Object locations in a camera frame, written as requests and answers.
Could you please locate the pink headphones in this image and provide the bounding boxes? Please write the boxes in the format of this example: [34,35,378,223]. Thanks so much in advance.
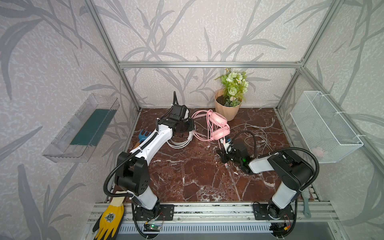
[192,110,231,142]

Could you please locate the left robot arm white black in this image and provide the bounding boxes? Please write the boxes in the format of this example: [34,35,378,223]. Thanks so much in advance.
[103,93,195,211]

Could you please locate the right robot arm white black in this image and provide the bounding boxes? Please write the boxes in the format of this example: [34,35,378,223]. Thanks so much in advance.
[212,131,320,220]

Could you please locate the white headphones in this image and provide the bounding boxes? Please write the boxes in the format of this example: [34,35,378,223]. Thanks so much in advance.
[166,128,195,150]

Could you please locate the beige flower pot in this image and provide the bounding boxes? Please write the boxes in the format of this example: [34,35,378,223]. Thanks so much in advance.
[215,89,242,122]

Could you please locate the green artificial plant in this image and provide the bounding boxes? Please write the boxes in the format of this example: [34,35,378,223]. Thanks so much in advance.
[216,69,249,107]

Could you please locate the pink object in basket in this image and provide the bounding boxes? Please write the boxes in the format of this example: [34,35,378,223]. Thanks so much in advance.
[311,147,326,158]

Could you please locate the yellow black work glove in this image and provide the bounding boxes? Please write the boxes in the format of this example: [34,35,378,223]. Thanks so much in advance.
[93,197,126,240]

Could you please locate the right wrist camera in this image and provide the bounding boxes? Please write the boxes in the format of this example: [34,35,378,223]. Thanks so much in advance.
[223,141,233,154]

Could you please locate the grey white headphone cable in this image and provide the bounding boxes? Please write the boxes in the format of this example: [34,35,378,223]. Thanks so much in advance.
[230,117,276,157]

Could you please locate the blue garden rake wooden handle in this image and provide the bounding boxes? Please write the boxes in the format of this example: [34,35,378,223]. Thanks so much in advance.
[134,130,152,149]

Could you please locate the white wire mesh basket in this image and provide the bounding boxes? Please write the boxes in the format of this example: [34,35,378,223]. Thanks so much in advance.
[291,91,364,164]

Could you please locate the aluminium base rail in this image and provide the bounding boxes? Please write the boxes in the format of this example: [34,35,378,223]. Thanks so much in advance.
[83,201,340,229]

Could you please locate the clear plastic wall tray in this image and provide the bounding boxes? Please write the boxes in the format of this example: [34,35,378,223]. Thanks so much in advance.
[43,94,120,163]

